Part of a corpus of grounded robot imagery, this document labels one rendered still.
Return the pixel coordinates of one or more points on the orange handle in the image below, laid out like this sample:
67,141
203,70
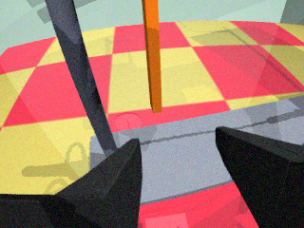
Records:
151,27

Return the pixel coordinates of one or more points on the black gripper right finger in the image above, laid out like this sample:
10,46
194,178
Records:
269,175

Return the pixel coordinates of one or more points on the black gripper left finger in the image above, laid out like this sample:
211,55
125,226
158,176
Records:
109,196

